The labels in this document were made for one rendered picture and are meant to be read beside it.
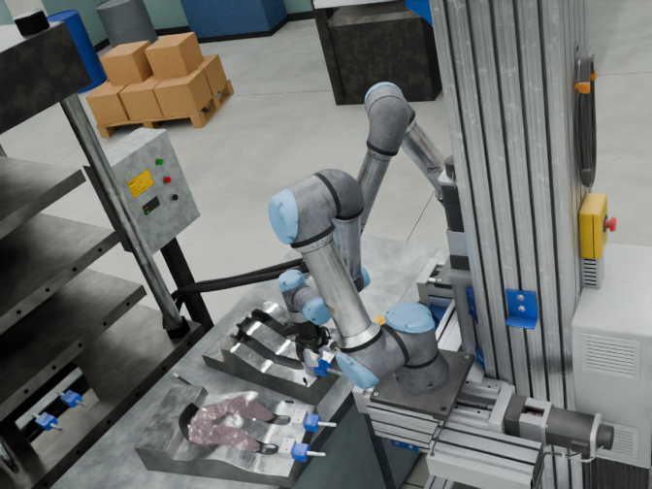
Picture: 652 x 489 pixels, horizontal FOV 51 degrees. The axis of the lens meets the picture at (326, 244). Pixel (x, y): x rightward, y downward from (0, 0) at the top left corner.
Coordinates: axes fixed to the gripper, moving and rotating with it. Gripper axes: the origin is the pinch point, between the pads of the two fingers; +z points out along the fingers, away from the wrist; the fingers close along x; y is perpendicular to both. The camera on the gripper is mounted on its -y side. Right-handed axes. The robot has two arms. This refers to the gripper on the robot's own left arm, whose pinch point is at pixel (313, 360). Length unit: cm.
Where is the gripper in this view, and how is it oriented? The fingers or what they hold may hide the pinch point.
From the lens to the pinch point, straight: 219.2
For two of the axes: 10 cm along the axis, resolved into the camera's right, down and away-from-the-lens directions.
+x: 5.5, -5.8, 6.0
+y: 8.0, 1.6, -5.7
